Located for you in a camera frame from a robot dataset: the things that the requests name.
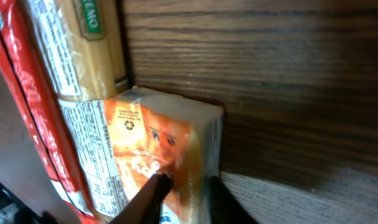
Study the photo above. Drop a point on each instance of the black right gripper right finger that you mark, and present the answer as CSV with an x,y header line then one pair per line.
x,y
224,208

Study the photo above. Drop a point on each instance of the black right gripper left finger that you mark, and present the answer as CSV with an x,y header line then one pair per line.
x,y
145,207

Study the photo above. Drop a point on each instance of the orange tissue pack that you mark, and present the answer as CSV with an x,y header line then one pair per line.
x,y
155,132

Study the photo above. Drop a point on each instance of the red orange snack bag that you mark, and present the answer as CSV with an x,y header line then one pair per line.
x,y
61,60

